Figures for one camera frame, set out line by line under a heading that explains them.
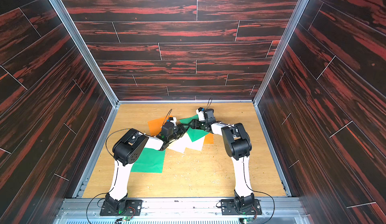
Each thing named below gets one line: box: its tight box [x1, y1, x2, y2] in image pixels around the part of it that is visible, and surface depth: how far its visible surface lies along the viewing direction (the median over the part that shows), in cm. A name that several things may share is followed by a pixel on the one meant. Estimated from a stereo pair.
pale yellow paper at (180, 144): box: [166, 131, 198, 154], surface depth 97 cm
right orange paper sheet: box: [204, 133, 215, 145], surface depth 101 cm
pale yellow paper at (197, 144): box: [184, 135, 206, 152], surface depth 98 cm
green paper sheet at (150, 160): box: [130, 147, 166, 174], surface depth 88 cm
